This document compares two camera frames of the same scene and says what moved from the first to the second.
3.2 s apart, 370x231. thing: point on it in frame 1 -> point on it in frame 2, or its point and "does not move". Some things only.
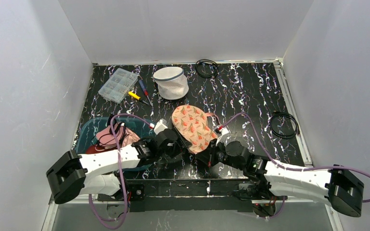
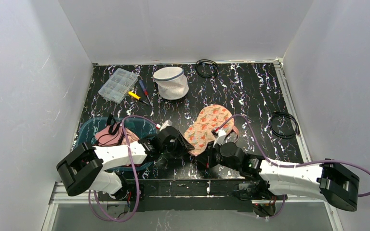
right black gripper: (213, 154) does not move
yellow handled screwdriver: (135, 96) does not move
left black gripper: (178, 144) does not move
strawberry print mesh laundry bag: (191, 122) -> (210, 117)
